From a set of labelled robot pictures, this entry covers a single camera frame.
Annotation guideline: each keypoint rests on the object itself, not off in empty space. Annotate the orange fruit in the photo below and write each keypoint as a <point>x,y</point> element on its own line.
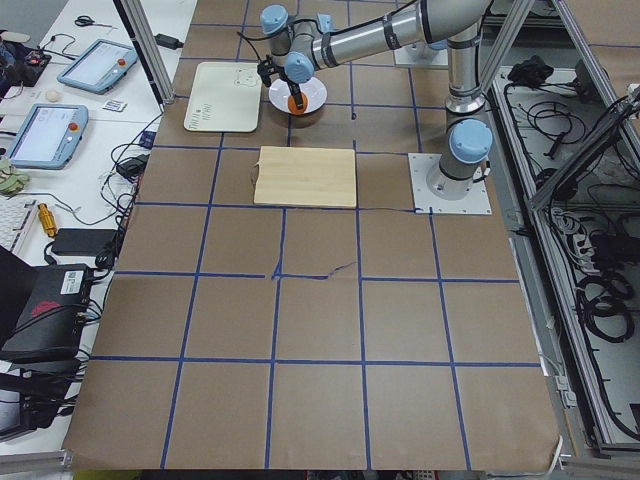
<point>290,106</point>

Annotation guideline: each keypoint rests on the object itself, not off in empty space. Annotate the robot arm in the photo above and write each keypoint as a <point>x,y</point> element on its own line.
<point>465,91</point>
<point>299,45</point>

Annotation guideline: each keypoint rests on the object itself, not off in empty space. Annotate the cream bear tray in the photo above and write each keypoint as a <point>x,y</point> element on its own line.
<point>225,97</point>

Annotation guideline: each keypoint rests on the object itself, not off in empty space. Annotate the wooden cutting board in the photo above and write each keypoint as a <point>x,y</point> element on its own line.
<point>306,177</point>

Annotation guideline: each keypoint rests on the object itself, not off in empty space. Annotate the black power adapter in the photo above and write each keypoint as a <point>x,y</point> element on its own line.
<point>168,42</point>

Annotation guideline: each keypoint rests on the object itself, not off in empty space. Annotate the small white card box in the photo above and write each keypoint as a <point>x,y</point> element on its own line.
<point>115,105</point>

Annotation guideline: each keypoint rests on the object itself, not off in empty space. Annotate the blue teach pendant far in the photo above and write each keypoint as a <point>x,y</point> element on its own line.
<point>100,67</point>

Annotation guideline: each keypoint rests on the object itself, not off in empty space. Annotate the blue teach pendant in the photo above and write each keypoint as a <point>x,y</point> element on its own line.
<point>49,136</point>
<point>100,67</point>

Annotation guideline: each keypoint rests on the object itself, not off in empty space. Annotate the black scissors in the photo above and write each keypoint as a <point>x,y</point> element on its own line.
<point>85,21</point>

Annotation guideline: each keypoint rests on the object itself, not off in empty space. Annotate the blue teach pendant near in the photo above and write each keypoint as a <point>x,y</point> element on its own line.
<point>49,136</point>

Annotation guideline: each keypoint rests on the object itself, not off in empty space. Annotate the black flat power brick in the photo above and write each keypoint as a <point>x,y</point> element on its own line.
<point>82,242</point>

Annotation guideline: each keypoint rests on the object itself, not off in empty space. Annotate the brass cylinder tool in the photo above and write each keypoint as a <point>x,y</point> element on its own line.
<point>47,220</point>

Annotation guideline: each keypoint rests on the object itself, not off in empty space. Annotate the black computer box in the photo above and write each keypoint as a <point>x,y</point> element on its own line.
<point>41,312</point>

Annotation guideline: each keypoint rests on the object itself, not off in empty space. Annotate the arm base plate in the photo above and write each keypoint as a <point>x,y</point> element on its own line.
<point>435,193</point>
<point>422,55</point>

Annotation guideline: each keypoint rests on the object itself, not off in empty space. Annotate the aluminium frame post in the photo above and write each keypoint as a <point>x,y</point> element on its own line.
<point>135,22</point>

